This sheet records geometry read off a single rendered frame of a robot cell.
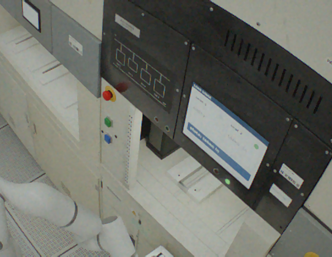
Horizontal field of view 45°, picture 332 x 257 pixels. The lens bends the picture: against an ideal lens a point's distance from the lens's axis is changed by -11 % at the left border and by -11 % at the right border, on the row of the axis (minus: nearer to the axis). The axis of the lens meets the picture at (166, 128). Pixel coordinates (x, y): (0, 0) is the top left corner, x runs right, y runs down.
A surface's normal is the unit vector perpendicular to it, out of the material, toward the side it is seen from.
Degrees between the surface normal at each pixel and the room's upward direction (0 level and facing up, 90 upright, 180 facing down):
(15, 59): 0
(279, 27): 92
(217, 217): 0
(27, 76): 0
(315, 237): 90
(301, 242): 90
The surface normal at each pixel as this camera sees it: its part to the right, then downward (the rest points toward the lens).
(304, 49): -0.73, 0.43
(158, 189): 0.11, -0.67
